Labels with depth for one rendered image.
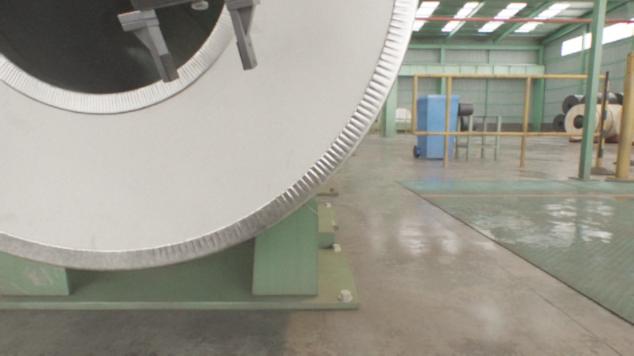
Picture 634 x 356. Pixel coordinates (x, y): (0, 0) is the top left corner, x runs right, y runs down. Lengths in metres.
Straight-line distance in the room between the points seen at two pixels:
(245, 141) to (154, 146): 0.17
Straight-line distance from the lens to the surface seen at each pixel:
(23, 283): 1.16
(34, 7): 1.03
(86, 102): 0.72
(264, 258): 0.86
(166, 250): 0.70
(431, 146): 4.82
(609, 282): 1.34
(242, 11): 0.47
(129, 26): 0.55
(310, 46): 0.61
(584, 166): 3.75
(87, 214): 0.75
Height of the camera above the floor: 0.46
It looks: 6 degrees down
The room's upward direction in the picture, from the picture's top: straight up
